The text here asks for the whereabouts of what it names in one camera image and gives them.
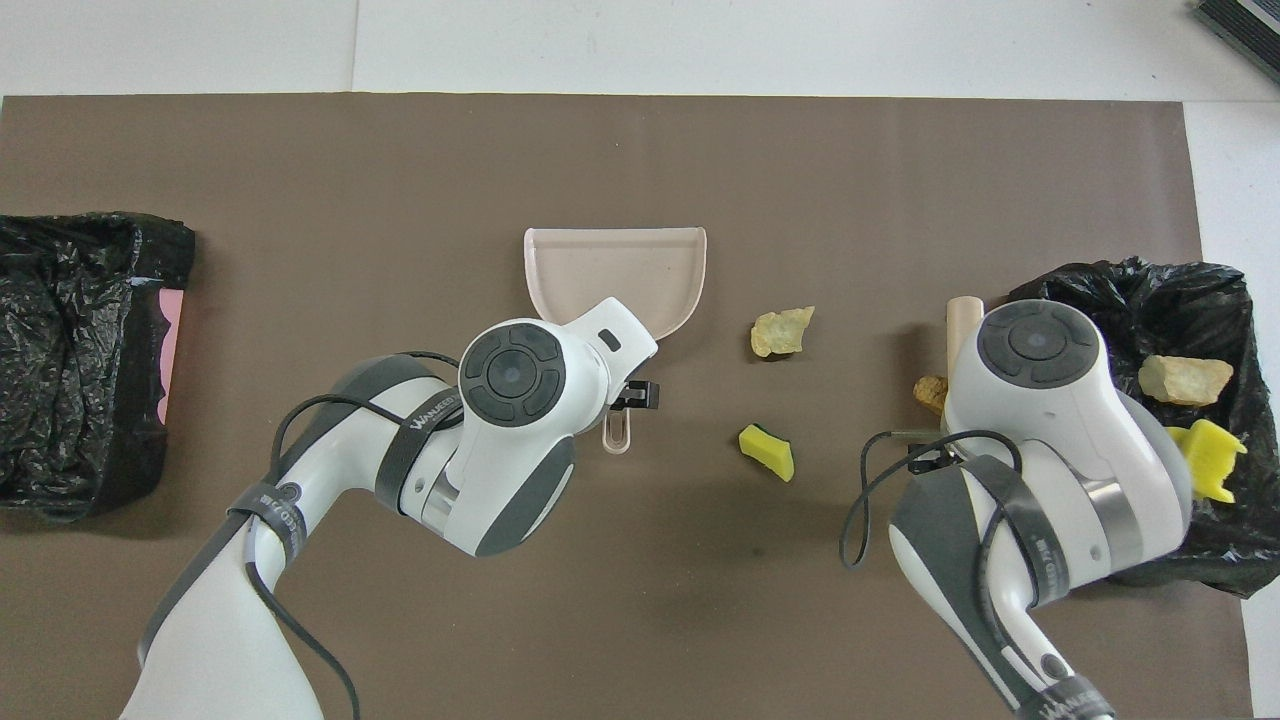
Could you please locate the beige plastic dustpan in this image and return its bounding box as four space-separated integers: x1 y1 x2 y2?
524 226 708 456

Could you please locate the beige brush with black bristles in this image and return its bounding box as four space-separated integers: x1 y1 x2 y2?
946 296 988 346

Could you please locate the blocky pale foam chunk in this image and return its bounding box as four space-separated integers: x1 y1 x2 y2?
1138 354 1235 408

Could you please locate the black bagged tall bin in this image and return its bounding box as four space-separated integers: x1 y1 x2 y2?
990 257 1280 599

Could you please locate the black bagged pink bin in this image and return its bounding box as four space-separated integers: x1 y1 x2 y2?
0 211 197 525

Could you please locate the yellow sponge with green pad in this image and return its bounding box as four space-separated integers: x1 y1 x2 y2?
738 424 796 483

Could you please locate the jagged pale foam chunk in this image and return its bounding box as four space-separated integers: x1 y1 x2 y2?
750 306 816 360

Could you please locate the brown table mat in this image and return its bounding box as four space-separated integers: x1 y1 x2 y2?
0 93 1254 720

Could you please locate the grey ribbed device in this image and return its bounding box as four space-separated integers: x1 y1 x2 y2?
1195 0 1280 86

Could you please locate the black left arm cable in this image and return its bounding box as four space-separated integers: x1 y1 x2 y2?
243 350 463 720

